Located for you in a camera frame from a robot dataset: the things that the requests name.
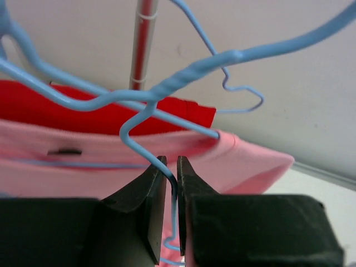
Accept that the red t shirt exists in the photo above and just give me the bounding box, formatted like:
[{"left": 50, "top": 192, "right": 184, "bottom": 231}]
[{"left": 1, "top": 80, "right": 216, "bottom": 135}]

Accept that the silver clothes rack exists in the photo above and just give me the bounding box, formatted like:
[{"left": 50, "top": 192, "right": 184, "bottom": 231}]
[{"left": 129, "top": 0, "right": 158, "bottom": 90}]

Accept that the blue hanger holding pink shirt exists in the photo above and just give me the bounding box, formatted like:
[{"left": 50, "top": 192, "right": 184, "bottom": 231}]
[{"left": 1, "top": 59, "right": 219, "bottom": 174}]

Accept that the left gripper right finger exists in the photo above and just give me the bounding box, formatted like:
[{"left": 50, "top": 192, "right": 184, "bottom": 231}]
[{"left": 177, "top": 156, "right": 344, "bottom": 266}]

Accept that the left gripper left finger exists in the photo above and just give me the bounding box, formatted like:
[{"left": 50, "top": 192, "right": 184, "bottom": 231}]
[{"left": 82, "top": 165, "right": 167, "bottom": 266}]

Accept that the blue wire hanger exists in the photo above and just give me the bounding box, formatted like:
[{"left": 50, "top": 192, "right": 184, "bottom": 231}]
[
  {"left": 1, "top": 4, "right": 355, "bottom": 266},
  {"left": 171, "top": 0, "right": 265, "bottom": 114}
]

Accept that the pink t shirt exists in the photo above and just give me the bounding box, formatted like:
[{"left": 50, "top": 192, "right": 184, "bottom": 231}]
[{"left": 0, "top": 118, "right": 295, "bottom": 267}]

